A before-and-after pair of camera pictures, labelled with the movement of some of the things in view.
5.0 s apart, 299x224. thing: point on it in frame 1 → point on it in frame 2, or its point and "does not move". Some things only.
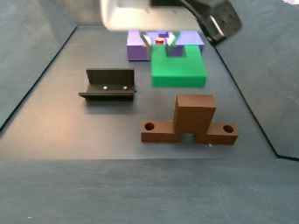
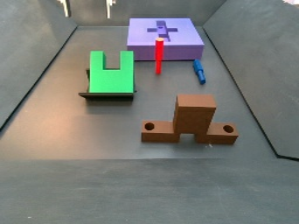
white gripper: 136,15 → 109,3
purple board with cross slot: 139,48 does not move
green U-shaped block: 177,72 → 111,80
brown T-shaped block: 192,117 does not move
